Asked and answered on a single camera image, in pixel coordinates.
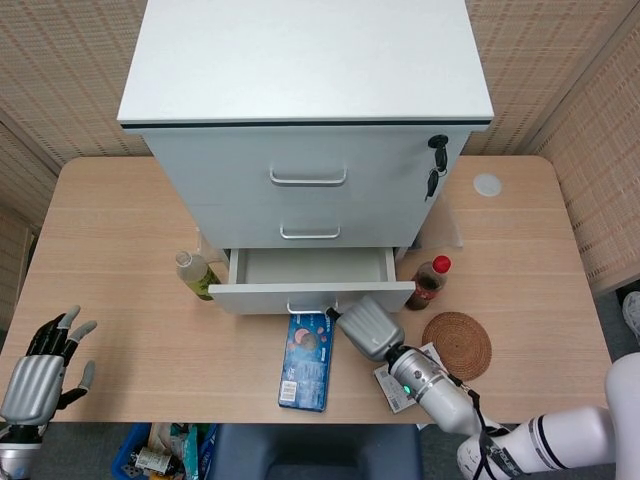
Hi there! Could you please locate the blue plastic bin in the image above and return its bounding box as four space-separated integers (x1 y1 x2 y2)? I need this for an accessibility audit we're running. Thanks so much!
110 423 219 480

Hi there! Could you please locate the black key bunch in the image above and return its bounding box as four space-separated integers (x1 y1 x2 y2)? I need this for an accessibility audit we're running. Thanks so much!
424 141 451 202

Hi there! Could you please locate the grey drawer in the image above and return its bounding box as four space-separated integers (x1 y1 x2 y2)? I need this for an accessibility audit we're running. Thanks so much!
207 247 416 316

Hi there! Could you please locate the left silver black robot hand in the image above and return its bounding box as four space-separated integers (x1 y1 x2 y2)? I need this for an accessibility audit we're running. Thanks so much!
0 305 98 426

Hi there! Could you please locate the red-capped cola bottle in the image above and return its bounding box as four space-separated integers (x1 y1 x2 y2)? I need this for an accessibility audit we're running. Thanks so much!
404 255 453 312

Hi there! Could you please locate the blue cookie box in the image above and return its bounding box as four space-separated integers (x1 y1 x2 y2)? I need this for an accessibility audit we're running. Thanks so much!
277 310 336 413

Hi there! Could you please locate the drink can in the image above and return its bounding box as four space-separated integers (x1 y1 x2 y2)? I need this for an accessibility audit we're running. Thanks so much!
133 446 170 474

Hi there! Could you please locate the green snack bag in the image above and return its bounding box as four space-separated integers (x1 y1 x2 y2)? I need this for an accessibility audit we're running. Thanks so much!
169 423 202 476

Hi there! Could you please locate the white round table cap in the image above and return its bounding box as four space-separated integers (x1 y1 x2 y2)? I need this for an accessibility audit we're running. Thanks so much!
473 172 503 198

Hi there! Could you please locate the green tea bottle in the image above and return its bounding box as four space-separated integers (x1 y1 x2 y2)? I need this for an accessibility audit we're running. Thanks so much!
174 251 225 302

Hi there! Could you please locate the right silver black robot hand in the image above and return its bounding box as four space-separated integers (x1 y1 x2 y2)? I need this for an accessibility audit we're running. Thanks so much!
324 294 406 362

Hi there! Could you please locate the short silver drawer handle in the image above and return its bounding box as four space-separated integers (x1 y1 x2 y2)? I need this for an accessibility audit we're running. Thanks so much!
286 301 339 316

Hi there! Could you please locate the round woven coaster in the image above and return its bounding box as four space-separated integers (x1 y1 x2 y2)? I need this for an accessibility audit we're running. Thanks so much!
421 311 493 383

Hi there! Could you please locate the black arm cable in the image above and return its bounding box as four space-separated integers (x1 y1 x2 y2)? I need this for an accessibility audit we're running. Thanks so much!
447 372 506 480

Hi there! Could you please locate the long silver drawer handle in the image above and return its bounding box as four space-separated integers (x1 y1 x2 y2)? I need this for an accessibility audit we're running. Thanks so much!
269 166 349 188

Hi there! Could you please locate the medium silver drawer handle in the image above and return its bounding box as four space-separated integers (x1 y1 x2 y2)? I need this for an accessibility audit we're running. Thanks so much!
279 224 342 241

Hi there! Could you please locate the dark blue chair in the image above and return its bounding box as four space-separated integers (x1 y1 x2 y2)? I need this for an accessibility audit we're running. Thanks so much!
207 423 424 480

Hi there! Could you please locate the white three-drawer cabinet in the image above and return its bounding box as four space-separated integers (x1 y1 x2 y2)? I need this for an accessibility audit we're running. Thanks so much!
117 0 496 261

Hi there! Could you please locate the white sneaker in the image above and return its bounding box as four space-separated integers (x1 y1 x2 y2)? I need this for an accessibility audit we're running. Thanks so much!
622 291 640 346

